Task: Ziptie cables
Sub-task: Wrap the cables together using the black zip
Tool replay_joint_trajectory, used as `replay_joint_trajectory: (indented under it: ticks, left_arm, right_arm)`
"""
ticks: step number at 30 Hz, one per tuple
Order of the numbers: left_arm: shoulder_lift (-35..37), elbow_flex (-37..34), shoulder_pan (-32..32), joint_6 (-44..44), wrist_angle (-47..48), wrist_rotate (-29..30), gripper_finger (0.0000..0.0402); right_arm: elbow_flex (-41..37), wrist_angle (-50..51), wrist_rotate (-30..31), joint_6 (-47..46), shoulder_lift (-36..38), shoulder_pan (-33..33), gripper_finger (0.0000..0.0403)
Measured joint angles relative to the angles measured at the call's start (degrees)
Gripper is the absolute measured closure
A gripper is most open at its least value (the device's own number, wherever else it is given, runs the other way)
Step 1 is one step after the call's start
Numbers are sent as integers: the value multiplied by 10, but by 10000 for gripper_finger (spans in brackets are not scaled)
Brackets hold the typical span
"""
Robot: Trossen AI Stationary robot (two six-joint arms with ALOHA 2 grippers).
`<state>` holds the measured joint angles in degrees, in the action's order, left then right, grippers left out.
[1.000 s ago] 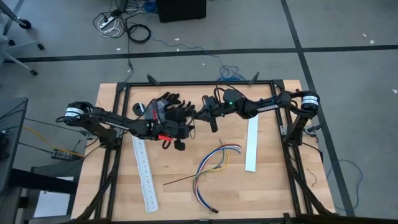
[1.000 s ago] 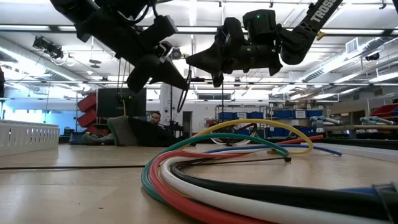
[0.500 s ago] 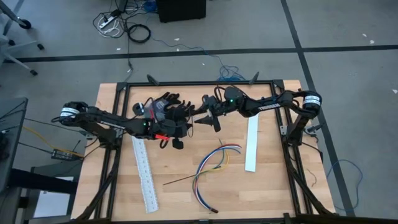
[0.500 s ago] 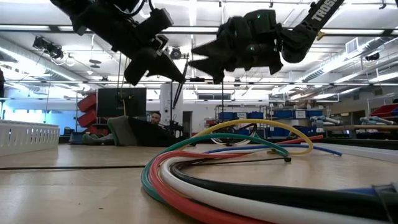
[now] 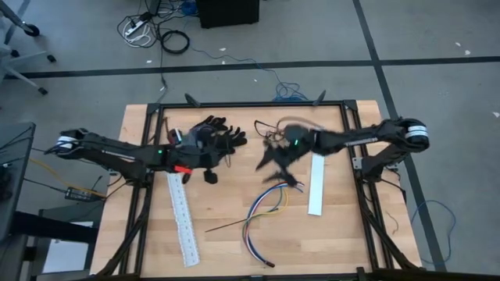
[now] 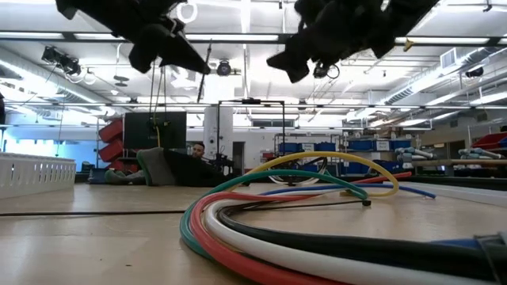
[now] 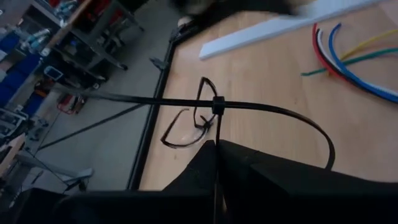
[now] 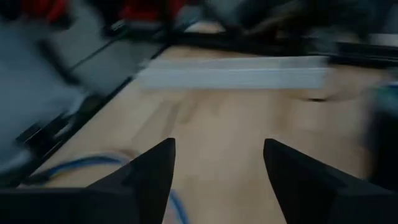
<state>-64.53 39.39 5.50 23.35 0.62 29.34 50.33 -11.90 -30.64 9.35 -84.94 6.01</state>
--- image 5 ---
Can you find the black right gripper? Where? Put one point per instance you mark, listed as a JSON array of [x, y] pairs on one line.
[[297, 140]]

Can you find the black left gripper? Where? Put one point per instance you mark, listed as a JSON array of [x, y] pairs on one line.
[[195, 156]]

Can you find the black knit work glove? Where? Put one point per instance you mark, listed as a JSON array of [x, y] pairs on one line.
[[234, 138]]

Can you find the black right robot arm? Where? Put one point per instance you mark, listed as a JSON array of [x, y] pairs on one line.
[[363, 138]]

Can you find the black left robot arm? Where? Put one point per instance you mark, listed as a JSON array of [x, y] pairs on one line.
[[117, 152]]

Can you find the black glove with grey back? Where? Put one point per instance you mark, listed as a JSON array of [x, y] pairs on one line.
[[214, 123]]

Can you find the clear safety glasses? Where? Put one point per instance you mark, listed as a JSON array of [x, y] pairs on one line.
[[268, 136]]

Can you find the small black hub box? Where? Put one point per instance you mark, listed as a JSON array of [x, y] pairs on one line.
[[80, 194]]

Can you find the white power strip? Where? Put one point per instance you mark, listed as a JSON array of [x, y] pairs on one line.
[[134, 28]]

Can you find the black power adapter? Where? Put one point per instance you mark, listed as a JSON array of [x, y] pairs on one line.
[[145, 16]]

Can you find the white panel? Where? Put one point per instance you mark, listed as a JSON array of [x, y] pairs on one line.
[[66, 253]]

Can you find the black side desk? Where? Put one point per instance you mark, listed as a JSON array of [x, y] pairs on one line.
[[15, 175]]

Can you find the grey castor leg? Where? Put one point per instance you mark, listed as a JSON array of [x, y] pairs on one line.
[[31, 30]]

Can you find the grey office chair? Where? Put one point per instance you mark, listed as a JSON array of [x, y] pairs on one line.
[[4, 58]]

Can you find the flat white duct cover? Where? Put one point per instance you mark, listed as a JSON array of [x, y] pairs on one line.
[[316, 187]]

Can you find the silver mounting bracket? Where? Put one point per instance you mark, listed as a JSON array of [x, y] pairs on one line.
[[356, 163]]

